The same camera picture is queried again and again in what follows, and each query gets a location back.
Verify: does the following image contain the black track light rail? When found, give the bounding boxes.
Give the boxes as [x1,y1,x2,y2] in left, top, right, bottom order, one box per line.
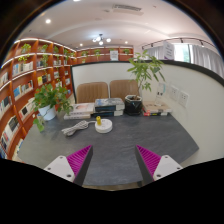
[149,37,214,49]

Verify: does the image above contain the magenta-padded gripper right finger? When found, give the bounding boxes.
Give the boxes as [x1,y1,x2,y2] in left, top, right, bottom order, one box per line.
[134,144,184,187]

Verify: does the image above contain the pale grey curtain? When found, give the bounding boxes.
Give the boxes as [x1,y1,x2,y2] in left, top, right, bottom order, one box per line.
[143,43,224,78]

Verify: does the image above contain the white hanging sign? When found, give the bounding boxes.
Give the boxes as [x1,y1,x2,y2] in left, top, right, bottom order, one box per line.
[162,40,176,61]

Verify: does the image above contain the round white power strip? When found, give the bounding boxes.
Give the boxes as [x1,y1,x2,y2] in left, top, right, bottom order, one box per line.
[94,118,114,134]

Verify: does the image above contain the tall plant in black pot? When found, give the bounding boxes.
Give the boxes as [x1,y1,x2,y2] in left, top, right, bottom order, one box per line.
[124,49,166,117]

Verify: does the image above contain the brown padded chair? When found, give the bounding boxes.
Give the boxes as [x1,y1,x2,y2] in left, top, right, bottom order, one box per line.
[109,79,140,101]
[75,81,110,104]

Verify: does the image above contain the thick grey-cover book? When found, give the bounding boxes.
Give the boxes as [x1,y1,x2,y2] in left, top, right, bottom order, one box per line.
[93,97,126,113]

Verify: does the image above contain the dark blue-spine book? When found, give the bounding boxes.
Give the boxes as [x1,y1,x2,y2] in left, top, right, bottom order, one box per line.
[91,109,125,118]

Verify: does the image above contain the white book with pale cover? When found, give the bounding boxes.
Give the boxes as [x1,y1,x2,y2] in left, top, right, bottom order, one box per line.
[68,102,96,116]

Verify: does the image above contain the white wall socket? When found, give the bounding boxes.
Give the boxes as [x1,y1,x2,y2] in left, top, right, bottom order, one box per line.
[169,85,180,102]
[178,90,190,108]

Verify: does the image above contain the red and white book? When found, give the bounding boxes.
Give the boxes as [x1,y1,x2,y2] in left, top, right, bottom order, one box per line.
[143,110,169,117]

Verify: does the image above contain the recessed ceiling lights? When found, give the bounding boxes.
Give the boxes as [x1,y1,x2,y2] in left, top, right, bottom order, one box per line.
[44,0,130,47]

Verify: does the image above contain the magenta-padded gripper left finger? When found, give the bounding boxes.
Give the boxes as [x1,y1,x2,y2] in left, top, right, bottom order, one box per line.
[43,144,94,187]

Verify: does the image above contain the thin white book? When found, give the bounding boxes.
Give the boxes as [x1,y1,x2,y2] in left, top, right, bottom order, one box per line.
[63,112,93,120]

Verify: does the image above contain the orange bookshelf unit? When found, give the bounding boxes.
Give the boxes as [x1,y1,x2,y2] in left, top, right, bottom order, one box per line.
[0,37,135,161]

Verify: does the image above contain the ceiling air vent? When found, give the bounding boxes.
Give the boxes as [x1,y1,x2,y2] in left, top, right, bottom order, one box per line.
[111,3,144,16]

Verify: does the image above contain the coiled white power cable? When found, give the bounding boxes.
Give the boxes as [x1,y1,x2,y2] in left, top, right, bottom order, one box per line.
[61,120,98,137]

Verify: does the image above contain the leafy plant in white pot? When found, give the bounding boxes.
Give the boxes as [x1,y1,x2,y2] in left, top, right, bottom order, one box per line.
[32,83,74,133]

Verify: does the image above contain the white poster on shelf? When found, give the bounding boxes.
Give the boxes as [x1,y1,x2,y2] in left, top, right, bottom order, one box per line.
[109,50,120,62]

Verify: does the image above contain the ceiling lamp with round bulbs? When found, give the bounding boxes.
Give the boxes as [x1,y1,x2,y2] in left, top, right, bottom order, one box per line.
[92,33,112,47]

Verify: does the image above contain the clear acrylic sign holder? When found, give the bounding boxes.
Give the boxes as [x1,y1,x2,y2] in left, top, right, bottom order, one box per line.
[154,82,168,107]

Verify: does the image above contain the beige-cover book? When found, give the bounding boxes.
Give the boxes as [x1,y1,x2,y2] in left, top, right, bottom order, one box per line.
[142,100,173,114]

